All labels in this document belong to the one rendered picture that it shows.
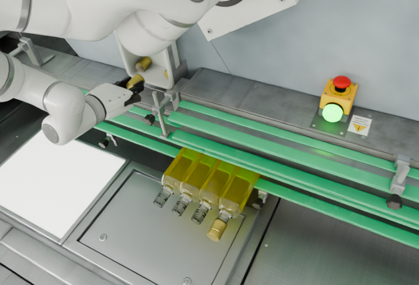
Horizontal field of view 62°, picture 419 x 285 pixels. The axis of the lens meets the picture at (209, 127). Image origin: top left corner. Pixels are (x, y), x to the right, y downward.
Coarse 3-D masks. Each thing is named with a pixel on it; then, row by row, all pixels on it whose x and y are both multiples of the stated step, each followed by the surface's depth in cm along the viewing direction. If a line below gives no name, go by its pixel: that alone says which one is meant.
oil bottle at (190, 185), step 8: (200, 160) 98; (208, 160) 98; (216, 160) 98; (192, 168) 96; (200, 168) 96; (208, 168) 96; (192, 176) 94; (200, 176) 94; (184, 184) 93; (192, 184) 93; (200, 184) 93; (184, 192) 92; (192, 192) 92; (192, 200) 93
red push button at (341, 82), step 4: (340, 76) 82; (344, 76) 82; (336, 80) 81; (340, 80) 81; (344, 80) 81; (348, 80) 81; (336, 84) 81; (340, 84) 80; (344, 84) 80; (348, 84) 80; (340, 88) 81; (344, 88) 81
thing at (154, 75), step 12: (120, 48) 104; (132, 60) 110; (156, 60) 111; (168, 60) 98; (132, 72) 111; (144, 72) 112; (156, 72) 111; (168, 72) 101; (156, 84) 108; (168, 84) 106
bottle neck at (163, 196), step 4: (164, 188) 94; (160, 192) 94; (164, 192) 93; (168, 192) 94; (160, 196) 93; (164, 196) 93; (168, 196) 94; (156, 200) 92; (160, 200) 92; (164, 200) 92; (156, 204) 93; (160, 204) 92; (164, 204) 93
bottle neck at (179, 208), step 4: (180, 196) 93; (184, 196) 92; (180, 200) 91; (184, 200) 91; (188, 200) 92; (176, 204) 91; (180, 204) 90; (184, 204) 91; (176, 208) 90; (180, 208) 90; (184, 208) 91; (176, 212) 92; (180, 212) 90
